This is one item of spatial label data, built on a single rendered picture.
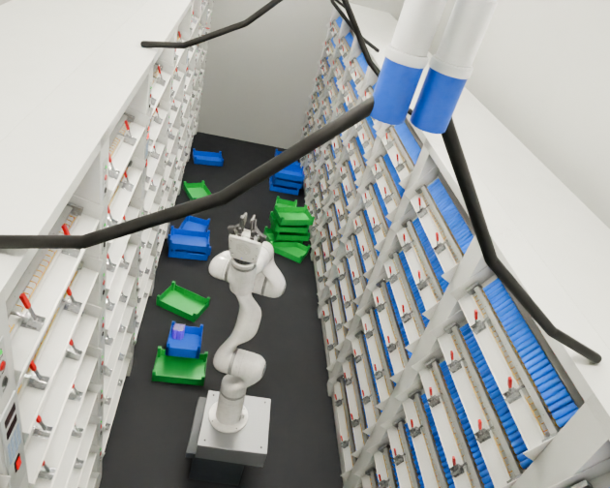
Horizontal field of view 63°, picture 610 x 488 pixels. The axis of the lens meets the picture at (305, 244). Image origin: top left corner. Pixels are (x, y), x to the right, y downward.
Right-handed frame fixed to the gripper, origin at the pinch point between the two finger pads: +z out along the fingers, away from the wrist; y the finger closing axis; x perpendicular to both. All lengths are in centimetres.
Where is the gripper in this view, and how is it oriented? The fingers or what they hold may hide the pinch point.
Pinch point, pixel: (248, 221)
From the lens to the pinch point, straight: 150.4
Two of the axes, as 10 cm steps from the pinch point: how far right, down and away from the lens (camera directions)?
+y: -9.6, -2.7, 0.5
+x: 2.3, -6.7, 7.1
